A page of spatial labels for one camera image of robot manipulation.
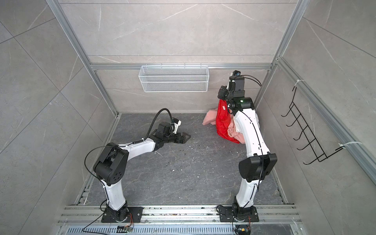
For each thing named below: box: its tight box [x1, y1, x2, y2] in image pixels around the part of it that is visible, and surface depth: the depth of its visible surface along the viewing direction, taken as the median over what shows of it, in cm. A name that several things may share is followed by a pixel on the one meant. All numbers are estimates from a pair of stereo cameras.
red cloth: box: [215, 98, 240, 144], surface depth 92 cm
